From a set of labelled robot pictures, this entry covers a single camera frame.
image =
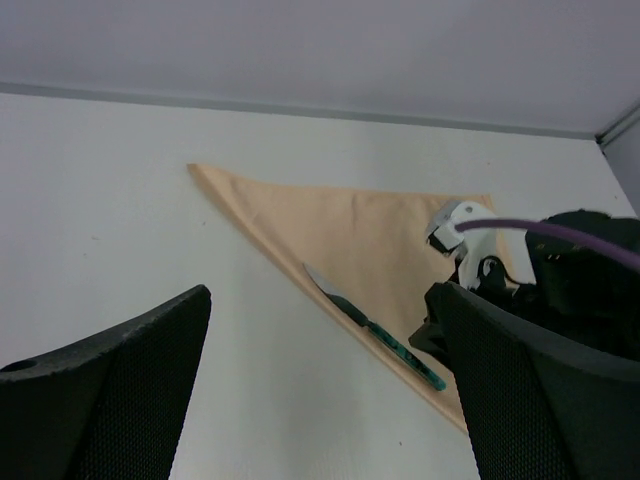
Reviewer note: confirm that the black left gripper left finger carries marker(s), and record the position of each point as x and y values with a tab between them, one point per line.
110	406

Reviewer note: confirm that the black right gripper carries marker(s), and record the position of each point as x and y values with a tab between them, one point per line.
577	293

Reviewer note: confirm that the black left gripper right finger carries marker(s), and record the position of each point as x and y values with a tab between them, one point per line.
537	405

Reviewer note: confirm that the knife with green handle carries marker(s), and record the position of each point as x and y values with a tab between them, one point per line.
382	335

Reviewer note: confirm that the peach cloth napkin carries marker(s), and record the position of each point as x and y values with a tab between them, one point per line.
369	244

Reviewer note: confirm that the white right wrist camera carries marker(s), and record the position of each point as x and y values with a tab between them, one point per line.
465	235

